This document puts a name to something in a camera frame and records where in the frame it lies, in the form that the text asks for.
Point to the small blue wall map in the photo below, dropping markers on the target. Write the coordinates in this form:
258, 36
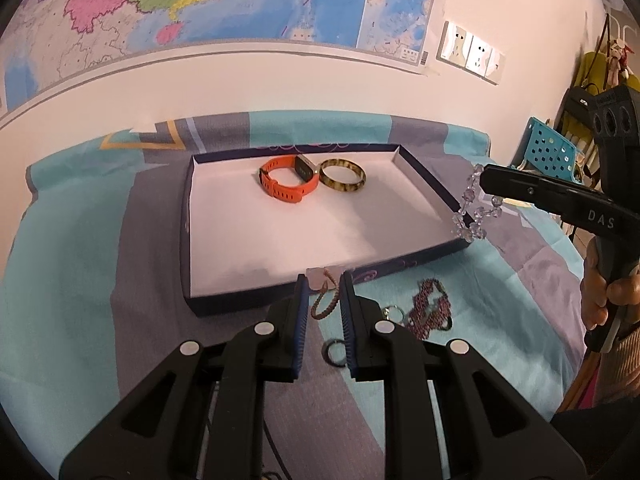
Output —
395, 5

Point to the person's dark clothing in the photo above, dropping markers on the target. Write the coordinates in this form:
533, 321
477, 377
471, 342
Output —
600, 445

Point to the teal and grey printed blanket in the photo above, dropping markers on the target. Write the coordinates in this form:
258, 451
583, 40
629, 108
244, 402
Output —
75, 270

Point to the orange smart watch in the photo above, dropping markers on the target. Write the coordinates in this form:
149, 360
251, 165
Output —
280, 192

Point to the dark blue shallow box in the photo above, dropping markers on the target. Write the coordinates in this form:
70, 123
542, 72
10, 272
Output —
260, 240

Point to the person's right hand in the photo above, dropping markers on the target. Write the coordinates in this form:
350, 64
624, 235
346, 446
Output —
594, 292

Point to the blue perforated plastic stool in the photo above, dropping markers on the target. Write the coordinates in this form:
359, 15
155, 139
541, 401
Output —
547, 147

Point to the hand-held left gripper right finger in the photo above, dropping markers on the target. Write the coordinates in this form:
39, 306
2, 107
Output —
347, 320

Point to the tortoiseshell bangle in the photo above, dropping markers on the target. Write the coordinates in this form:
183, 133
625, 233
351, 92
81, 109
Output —
330, 184

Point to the large colourful wall map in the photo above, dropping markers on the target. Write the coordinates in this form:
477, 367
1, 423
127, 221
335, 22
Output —
200, 0

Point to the orange stick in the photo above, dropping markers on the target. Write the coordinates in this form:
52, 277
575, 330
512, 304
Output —
580, 382

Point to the white wall socket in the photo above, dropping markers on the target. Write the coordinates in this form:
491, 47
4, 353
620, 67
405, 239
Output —
479, 56
454, 42
496, 66

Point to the small hanging doll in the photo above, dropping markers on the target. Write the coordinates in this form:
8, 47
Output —
616, 60

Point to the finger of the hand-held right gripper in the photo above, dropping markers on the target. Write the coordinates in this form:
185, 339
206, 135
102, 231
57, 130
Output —
530, 189

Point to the black handbag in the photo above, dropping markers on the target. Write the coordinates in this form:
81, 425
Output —
580, 105

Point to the yellow garment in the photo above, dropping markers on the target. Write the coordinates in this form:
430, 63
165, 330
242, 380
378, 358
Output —
590, 67

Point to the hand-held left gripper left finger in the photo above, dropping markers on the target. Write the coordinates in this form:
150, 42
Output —
300, 320

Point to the person's right forearm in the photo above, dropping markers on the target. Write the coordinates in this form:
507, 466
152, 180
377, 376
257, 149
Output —
622, 365

